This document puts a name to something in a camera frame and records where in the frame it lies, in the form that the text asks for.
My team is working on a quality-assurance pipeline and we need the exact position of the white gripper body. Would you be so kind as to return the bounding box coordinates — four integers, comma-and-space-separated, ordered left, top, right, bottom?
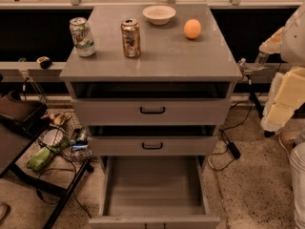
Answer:
259, 28, 284, 54

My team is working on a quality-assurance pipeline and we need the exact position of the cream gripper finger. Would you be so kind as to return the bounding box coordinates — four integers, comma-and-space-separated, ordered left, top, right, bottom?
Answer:
274, 67, 305, 110
260, 104, 295, 132

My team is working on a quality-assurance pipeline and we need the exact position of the orange soda can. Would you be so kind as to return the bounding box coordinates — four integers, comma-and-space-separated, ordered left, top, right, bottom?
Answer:
121, 19, 141, 58

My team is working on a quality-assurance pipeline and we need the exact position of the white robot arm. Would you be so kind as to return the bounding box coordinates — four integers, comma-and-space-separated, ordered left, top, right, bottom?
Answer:
259, 3, 305, 132

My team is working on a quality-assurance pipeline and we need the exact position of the grey three-drawer cabinet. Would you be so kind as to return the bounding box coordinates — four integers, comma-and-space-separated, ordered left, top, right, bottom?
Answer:
59, 3, 243, 229

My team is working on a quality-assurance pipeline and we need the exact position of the bottom grey drawer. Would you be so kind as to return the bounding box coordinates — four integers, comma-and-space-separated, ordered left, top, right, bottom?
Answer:
89, 156, 220, 229

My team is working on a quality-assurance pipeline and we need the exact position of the grey drawer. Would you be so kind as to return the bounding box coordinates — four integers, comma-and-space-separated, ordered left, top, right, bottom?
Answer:
89, 156, 220, 229
71, 82, 231, 126
89, 125, 217, 156

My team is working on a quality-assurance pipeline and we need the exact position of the middle grey drawer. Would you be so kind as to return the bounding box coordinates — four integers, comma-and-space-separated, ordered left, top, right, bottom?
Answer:
89, 125, 217, 156

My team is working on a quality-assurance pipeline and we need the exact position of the top grey drawer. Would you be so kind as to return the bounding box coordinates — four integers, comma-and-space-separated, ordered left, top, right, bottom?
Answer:
71, 82, 231, 126

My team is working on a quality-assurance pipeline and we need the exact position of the green white soda can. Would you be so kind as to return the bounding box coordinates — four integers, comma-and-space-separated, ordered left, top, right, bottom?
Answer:
70, 17, 95, 57

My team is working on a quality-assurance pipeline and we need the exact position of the clear plastic water bottle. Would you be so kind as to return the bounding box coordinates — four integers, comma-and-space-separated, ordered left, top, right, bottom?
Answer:
254, 52, 269, 71

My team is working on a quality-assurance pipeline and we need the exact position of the black tripod stand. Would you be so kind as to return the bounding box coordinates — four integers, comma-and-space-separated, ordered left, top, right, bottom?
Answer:
237, 58, 276, 138

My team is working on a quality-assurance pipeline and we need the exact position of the orange fruit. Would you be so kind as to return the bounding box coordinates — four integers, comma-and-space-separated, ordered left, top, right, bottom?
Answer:
184, 19, 201, 39

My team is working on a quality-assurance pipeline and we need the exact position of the white bowl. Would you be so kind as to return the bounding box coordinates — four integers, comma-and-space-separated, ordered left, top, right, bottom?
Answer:
143, 5, 176, 26

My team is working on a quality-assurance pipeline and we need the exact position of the small black round device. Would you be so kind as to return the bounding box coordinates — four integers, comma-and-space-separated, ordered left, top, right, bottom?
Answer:
36, 56, 52, 70

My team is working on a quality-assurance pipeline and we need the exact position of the green snack bag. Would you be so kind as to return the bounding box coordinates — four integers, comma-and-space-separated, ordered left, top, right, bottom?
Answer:
27, 147, 54, 172

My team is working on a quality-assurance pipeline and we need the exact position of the dark brown bag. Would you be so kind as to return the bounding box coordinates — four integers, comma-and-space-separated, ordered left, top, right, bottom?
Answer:
0, 91, 47, 136

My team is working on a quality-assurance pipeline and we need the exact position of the black side table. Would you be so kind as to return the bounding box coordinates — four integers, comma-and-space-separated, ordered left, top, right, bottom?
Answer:
0, 117, 94, 229

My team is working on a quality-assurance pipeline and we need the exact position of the black power adapter with cable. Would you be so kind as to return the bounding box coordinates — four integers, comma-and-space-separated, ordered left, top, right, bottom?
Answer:
207, 94, 258, 172

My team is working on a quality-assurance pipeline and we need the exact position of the wire basket of items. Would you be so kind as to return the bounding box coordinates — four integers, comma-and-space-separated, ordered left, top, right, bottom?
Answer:
38, 111, 92, 162

